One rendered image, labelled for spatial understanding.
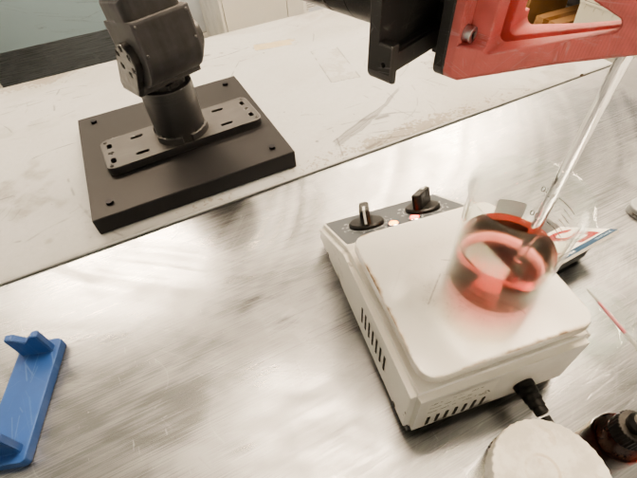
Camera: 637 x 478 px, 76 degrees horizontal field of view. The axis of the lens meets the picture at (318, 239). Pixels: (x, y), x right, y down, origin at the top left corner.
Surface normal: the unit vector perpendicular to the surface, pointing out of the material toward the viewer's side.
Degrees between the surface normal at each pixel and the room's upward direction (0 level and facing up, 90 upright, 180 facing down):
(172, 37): 80
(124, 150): 1
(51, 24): 90
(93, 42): 90
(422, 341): 0
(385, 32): 92
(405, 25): 92
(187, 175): 1
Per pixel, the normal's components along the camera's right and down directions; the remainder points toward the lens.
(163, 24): 0.71, 0.36
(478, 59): -0.39, 0.71
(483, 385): 0.30, 0.70
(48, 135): -0.06, -0.66
